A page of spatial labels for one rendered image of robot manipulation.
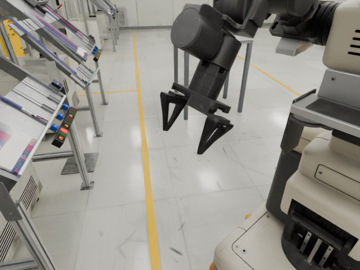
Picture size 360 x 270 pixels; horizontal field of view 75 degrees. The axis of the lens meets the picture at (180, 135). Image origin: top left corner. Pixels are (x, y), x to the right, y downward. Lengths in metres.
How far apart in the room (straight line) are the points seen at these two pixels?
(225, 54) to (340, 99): 0.28
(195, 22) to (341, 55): 0.34
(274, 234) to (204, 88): 0.95
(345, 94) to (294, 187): 0.27
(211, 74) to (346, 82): 0.29
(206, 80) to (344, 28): 0.30
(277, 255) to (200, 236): 0.49
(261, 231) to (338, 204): 0.60
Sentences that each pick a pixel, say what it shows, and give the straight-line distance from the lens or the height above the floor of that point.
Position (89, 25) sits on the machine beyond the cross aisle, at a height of 0.55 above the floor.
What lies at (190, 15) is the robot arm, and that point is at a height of 1.21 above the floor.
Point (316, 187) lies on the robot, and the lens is 0.72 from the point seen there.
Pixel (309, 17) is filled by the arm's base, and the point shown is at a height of 1.19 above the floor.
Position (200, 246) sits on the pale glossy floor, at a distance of 1.47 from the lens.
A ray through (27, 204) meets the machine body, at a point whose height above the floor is 0.14.
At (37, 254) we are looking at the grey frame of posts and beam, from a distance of 1.13.
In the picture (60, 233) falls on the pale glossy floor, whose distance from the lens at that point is 1.67.
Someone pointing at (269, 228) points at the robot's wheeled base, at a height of 0.28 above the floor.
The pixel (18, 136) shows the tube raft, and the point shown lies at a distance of 1.06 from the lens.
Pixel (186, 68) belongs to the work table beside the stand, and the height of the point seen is 0.57.
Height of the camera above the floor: 1.24
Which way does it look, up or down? 33 degrees down
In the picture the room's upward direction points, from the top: straight up
